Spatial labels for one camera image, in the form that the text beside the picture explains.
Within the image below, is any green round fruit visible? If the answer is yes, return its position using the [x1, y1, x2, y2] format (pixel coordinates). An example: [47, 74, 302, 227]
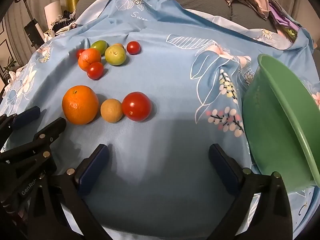
[90, 40, 108, 55]

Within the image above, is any dark striped cloth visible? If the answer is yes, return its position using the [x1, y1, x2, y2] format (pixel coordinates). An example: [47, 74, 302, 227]
[50, 10, 77, 35]

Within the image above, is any medium red tomato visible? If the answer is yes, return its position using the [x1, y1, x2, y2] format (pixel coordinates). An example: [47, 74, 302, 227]
[87, 62, 104, 80]

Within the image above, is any green cloth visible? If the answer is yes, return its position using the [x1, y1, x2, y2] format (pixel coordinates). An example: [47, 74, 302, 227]
[285, 27, 299, 42]

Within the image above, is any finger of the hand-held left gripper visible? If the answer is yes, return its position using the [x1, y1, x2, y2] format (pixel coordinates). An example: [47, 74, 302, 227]
[0, 106, 41, 150]
[0, 117, 67, 166]

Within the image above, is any white crumpled plastic bag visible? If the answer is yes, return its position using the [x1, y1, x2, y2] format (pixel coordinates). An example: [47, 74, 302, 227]
[7, 71, 23, 85]

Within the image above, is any blue floral bed sheet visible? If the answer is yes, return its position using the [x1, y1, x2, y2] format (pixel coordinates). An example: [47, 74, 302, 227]
[0, 0, 320, 240]

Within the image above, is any grey sofa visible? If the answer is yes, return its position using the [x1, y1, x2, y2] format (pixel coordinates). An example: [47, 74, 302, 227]
[75, 0, 280, 34]

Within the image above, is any small orange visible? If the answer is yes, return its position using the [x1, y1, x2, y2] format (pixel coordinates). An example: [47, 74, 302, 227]
[78, 48, 102, 72]

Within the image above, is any large red tomato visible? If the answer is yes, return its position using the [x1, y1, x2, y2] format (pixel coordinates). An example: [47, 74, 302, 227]
[122, 92, 152, 122]

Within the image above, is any stick vacuum cleaner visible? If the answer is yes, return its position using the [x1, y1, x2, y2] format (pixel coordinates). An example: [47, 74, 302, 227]
[15, 0, 47, 48]

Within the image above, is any small red tomato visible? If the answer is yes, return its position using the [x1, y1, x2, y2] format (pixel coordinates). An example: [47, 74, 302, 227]
[126, 41, 141, 55]

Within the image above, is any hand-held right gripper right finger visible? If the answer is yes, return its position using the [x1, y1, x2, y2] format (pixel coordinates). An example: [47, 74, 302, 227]
[208, 143, 293, 240]

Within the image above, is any purple cloth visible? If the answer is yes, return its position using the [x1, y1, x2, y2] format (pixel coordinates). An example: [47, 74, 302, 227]
[269, 1, 300, 34]

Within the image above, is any large orange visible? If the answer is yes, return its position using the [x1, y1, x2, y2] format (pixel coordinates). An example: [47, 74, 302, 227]
[62, 85, 99, 125]

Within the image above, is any white cylinder lamp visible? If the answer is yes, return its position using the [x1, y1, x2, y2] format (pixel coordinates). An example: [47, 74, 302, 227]
[44, 0, 62, 27]

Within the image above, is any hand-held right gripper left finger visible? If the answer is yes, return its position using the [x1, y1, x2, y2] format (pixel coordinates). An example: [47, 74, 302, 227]
[27, 144, 113, 240]

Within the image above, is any yellow-green oval fruit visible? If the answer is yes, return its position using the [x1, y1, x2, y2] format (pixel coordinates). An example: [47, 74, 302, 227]
[104, 45, 126, 66]

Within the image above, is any tan round fruit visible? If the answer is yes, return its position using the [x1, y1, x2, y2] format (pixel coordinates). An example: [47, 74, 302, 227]
[100, 98, 124, 123]

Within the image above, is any potted plant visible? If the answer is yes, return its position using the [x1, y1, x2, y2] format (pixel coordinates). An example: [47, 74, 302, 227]
[1, 56, 18, 80]

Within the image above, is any green plastic bowl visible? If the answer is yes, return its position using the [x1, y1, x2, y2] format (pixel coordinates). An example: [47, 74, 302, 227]
[242, 54, 320, 193]

